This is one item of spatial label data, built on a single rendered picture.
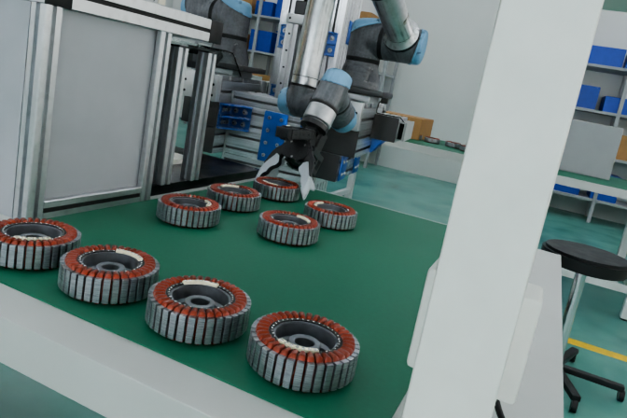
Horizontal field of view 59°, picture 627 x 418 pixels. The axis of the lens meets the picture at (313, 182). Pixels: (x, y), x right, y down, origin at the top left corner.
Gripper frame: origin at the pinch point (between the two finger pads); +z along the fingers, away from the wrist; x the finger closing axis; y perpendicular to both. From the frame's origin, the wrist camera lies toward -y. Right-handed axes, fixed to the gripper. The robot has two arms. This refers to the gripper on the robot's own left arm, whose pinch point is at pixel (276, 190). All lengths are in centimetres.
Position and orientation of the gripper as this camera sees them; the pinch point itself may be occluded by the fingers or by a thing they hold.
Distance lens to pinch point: 131.9
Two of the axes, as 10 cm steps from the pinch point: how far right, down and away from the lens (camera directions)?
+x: -8.3, -2.5, 4.9
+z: -4.2, 8.7, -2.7
